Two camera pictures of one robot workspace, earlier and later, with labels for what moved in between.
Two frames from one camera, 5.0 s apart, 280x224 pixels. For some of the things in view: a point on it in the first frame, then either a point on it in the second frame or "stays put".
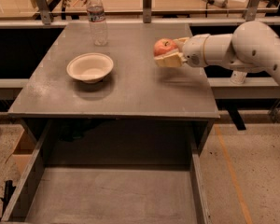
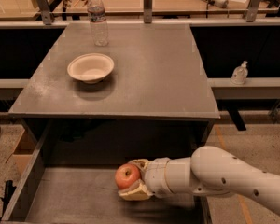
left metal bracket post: (43, 6) stays put
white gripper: (193, 52) -> (155, 176)
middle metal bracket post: (147, 4) stays put
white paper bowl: (91, 67) stays put
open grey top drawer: (110, 172) stays put
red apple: (163, 45) -> (126, 175)
